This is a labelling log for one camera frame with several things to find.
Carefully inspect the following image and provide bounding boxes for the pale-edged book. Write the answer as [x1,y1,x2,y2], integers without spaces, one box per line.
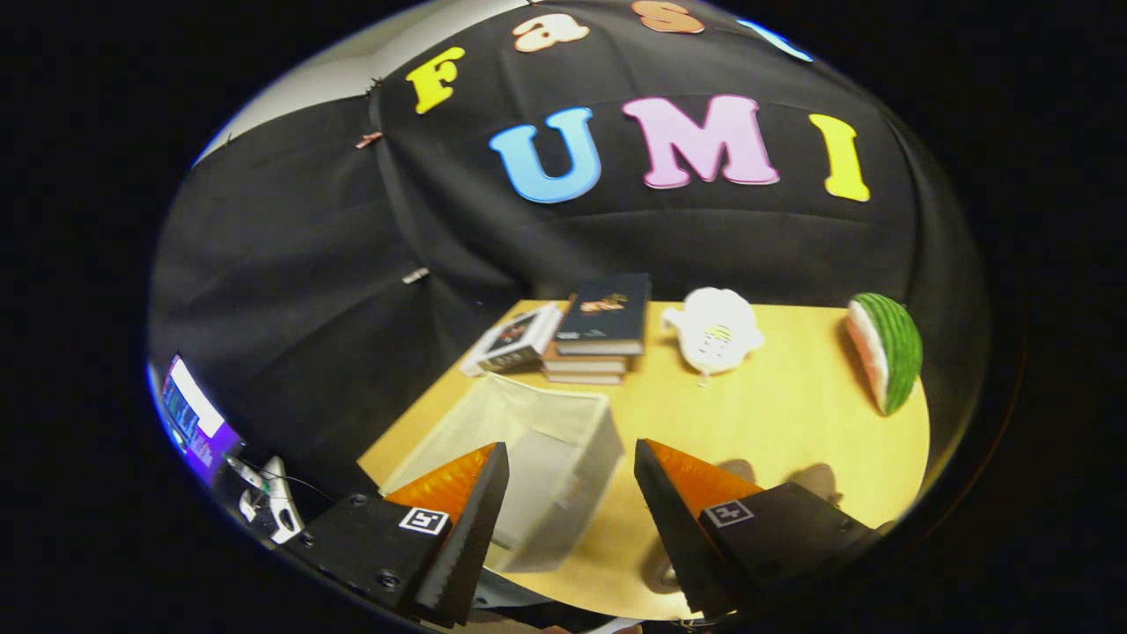
[544,368,626,387]

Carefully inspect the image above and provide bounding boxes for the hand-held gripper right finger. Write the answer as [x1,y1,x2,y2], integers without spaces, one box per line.
[632,438,884,622]

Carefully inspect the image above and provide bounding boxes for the white handheld device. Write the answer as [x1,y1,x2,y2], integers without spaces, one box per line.
[236,455,306,545]

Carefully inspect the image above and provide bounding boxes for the white boxed book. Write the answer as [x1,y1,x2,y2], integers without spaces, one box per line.
[460,302,564,378]

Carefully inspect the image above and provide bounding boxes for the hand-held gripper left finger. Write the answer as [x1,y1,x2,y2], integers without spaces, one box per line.
[280,442,512,629]

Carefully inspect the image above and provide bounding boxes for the watermelon slice plush toy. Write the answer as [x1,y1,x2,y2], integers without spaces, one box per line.
[845,292,924,417]

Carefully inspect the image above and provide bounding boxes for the computer monitor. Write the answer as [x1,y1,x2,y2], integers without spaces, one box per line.
[158,354,244,483]

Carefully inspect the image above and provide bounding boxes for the dark blue hardcover book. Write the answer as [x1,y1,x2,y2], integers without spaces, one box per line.
[555,272,652,358]

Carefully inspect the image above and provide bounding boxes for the brown-edged book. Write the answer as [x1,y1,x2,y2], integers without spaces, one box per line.
[541,343,631,374]

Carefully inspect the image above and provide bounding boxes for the black backdrop cloth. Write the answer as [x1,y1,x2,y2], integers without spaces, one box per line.
[148,0,991,520]

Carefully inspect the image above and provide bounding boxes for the white cartoon plush toy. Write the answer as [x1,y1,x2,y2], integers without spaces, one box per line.
[662,287,765,380]

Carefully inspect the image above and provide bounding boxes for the grey fabric storage box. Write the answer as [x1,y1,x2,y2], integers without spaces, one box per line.
[379,372,626,575]

